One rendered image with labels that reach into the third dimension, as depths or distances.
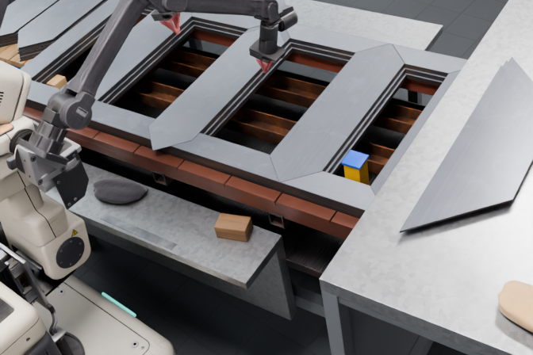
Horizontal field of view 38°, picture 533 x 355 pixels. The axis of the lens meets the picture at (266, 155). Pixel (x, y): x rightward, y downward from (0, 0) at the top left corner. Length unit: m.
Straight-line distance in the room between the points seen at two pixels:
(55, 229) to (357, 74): 1.08
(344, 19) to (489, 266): 1.57
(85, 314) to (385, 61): 1.36
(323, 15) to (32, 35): 1.16
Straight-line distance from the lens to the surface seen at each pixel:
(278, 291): 2.49
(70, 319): 2.85
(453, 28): 4.33
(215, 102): 2.55
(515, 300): 1.64
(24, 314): 2.20
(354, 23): 3.04
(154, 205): 2.52
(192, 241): 2.37
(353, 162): 2.21
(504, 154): 1.95
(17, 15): 3.42
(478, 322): 1.64
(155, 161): 2.45
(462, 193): 1.85
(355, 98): 2.47
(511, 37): 2.39
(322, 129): 2.37
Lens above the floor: 2.39
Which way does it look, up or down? 41 degrees down
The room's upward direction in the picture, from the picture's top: 11 degrees counter-clockwise
